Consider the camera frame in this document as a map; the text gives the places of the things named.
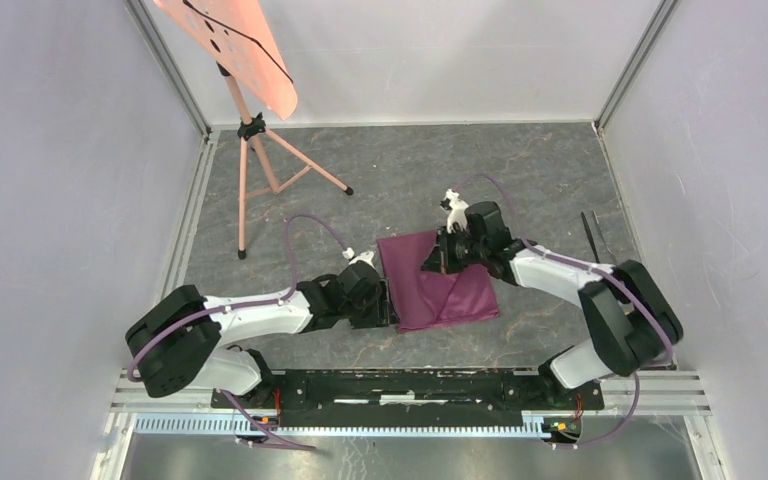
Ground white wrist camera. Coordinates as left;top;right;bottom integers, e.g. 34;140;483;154
441;189;469;234
341;247;375;268

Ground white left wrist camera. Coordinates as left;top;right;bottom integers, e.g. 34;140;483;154
341;247;375;268

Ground pink music stand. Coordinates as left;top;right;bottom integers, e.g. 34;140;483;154
155;0;354;260

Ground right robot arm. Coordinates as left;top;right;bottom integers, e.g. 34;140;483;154
422;192;684;408

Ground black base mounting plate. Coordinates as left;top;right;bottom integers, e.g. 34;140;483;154
237;368;605;427

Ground purple cloth napkin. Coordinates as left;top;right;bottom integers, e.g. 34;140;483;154
377;230;500;333

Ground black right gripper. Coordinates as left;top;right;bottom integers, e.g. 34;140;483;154
421;225;488;275

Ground slotted cable duct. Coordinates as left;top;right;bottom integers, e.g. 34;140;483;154
134;412;550;440

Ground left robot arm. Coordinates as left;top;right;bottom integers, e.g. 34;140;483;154
125;260;399;408

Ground black knife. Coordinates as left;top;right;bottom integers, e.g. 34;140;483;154
580;210;602;263

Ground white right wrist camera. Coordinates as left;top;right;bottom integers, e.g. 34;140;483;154
441;189;469;234

